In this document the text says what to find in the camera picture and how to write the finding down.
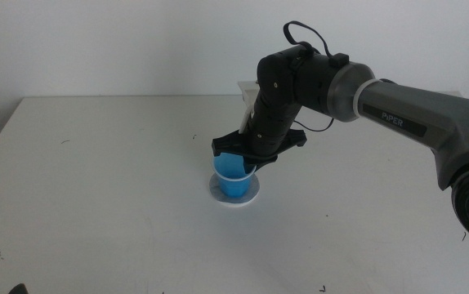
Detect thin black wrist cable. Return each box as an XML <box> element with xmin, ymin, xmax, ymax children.
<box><xmin>282</xmin><ymin>20</ymin><xmax>351</xmax><ymax>133</ymax></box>

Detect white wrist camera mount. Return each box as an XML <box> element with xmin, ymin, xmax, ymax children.
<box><xmin>237</xmin><ymin>80</ymin><xmax>261</xmax><ymax>135</ymax></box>

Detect round grey felt cup mat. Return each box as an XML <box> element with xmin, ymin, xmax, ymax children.
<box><xmin>208</xmin><ymin>171</ymin><xmax>261</xmax><ymax>208</ymax></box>

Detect blue plastic cup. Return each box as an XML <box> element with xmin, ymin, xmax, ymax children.
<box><xmin>212</xmin><ymin>152</ymin><xmax>257</xmax><ymax>200</ymax></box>

